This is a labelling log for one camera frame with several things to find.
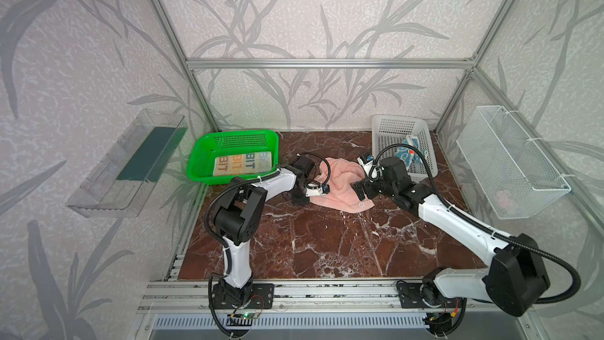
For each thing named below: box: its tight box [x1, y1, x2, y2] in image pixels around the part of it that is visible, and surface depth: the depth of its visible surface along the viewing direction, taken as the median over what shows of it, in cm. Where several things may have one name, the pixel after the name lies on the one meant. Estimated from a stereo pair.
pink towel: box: [309, 157, 376, 214], surface depth 96 cm
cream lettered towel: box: [213, 151, 273, 176], surface depth 107 cm
